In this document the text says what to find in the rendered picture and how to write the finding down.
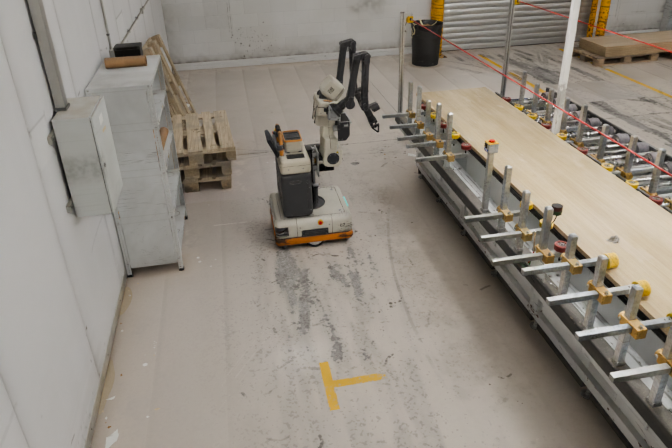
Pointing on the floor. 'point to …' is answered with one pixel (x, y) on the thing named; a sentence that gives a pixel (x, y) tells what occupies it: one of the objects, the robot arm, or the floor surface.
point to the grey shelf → (143, 164)
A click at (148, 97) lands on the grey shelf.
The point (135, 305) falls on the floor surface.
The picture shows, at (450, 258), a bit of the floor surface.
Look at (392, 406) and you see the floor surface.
